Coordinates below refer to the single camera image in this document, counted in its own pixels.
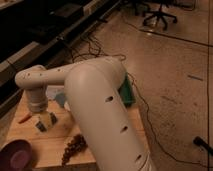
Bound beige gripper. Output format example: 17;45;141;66
35;111;57;132

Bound blue sponge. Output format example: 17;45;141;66
35;112;57;132

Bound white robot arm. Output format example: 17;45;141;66
15;57;157;171

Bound orange carrot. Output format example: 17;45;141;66
18;114;32;124

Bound blue cloth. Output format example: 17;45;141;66
46;87;66;108

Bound bunch of dark grapes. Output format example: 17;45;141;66
61;134;88;166

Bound purple bowl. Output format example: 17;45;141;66
0;139;32;171

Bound green plastic tray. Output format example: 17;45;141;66
119;77;136;107

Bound black object on floor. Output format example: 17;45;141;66
193;136;213;156

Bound black office chair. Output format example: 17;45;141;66
143;0;178;30

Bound black floor cables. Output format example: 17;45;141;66
68;34;213;169

